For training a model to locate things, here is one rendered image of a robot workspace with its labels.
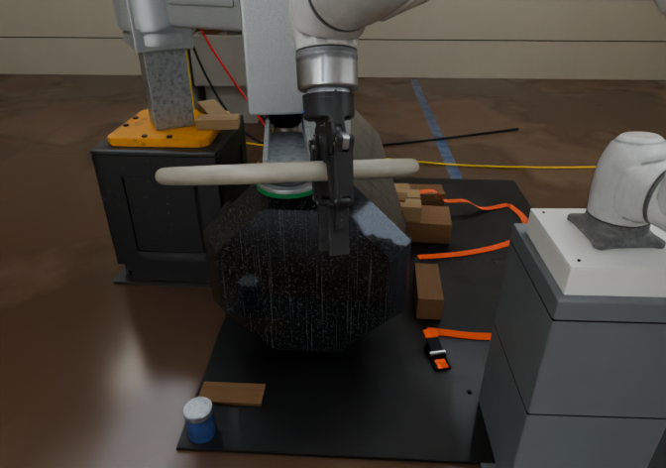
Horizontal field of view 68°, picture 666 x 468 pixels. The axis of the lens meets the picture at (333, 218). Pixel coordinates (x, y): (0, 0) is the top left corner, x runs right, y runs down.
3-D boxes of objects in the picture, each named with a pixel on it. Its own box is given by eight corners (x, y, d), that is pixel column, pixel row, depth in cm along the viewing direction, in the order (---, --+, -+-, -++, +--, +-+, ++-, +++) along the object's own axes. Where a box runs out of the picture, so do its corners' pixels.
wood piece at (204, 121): (196, 130, 242) (195, 120, 239) (200, 124, 251) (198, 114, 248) (238, 129, 243) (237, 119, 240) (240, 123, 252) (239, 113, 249)
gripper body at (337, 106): (363, 88, 70) (365, 155, 71) (341, 97, 78) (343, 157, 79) (312, 87, 68) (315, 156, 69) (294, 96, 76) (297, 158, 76)
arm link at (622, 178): (612, 195, 141) (633, 120, 131) (676, 222, 127) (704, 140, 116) (571, 207, 135) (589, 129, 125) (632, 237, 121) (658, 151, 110)
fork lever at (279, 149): (258, 106, 179) (257, 92, 176) (311, 105, 180) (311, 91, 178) (248, 180, 117) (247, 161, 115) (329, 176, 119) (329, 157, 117)
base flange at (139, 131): (105, 146, 234) (102, 136, 232) (145, 115, 277) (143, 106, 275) (207, 148, 232) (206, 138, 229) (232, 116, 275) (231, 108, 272)
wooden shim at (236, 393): (196, 404, 192) (196, 401, 191) (204, 384, 201) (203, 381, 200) (261, 406, 191) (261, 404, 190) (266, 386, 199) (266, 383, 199)
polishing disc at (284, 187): (264, 168, 178) (264, 164, 177) (323, 169, 177) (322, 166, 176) (251, 192, 159) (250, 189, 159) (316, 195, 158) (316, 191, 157)
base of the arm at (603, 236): (620, 209, 146) (625, 191, 143) (667, 248, 126) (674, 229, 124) (559, 210, 146) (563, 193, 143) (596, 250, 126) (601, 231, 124)
